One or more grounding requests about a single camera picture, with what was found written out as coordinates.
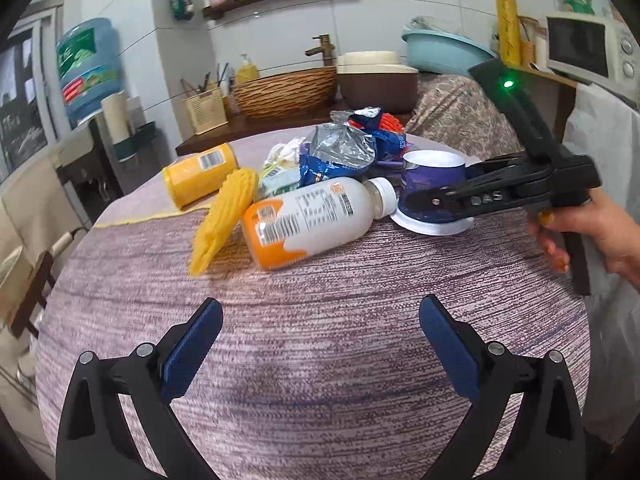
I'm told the brown and white bin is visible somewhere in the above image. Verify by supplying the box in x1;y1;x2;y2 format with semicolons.
336;51;419;115

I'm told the lilac cloth with yellow edge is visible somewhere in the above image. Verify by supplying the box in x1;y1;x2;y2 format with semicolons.
94;130;451;228

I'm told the window frame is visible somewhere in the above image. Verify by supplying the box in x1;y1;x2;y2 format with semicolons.
0;0;66;176

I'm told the brass faucet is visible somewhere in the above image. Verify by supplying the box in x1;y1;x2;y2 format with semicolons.
306;34;336;68

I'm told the white microwave oven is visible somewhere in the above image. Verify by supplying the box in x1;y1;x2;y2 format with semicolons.
545;14;640;96

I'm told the blue and orange snack bag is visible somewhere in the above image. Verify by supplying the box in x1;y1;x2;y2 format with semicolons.
345;106;407;161

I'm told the yellow plastic roll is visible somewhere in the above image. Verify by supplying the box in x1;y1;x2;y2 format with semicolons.
494;0;522;66

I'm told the paper towel roll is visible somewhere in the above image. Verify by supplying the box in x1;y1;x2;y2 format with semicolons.
100;91;132;143

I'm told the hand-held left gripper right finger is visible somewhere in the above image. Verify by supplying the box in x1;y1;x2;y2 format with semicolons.
419;294;585;480

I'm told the floral cloth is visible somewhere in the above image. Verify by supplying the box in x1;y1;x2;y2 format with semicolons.
405;72;526;161

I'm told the wicker wash basin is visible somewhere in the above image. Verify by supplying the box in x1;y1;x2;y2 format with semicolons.
231;66;338;120

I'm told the person's right hand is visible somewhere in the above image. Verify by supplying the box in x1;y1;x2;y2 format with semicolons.
527;192;640;292

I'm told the purple paper cup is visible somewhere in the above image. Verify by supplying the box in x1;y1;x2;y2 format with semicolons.
390;150;475;237

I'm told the crumpled white tissue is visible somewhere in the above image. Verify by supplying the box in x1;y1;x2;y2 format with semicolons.
264;137;307;166

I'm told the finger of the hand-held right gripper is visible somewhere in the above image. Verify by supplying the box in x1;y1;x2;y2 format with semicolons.
465;154;532;179
397;172;526;224

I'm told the yellow soap bottle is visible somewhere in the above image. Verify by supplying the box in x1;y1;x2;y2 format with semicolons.
235;53;260;85

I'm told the silver and blue snack bag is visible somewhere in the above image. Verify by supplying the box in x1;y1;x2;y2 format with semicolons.
298;122;378;188

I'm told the green snack packet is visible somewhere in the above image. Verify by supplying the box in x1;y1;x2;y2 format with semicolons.
257;160;301;201

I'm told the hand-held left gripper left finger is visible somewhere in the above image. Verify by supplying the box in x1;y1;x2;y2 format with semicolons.
56;297;224;480

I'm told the white and orange plastic bottle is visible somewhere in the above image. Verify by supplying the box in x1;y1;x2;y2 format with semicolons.
241;176;398;272

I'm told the beige utensil holder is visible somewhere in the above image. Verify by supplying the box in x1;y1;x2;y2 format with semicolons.
181;85;230;136

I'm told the wooden side shelf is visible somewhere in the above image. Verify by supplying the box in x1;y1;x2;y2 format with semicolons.
520;62;578;131

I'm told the yellow corn cob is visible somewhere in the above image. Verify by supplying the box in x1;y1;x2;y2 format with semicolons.
189;167;260;276

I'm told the wooden chair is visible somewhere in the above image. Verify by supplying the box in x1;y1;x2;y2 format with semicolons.
0;227;91;341

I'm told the dark wooden counter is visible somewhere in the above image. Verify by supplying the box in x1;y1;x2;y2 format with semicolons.
175;109;416;157

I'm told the yellow snack can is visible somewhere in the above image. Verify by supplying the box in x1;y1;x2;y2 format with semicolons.
162;142;240;210

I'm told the green wall holder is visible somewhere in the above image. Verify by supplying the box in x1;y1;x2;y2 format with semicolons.
112;122;157;161

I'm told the light blue plastic basin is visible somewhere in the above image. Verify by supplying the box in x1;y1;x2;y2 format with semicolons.
401;17;496;75

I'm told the striped purple tablecloth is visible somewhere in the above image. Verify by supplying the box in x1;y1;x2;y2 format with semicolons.
35;205;596;480

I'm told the blue water jug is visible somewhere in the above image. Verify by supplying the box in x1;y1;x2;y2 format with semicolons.
55;17;126;128

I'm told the dark dispenser stand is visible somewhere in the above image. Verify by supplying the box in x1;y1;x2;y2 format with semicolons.
56;120;126;211

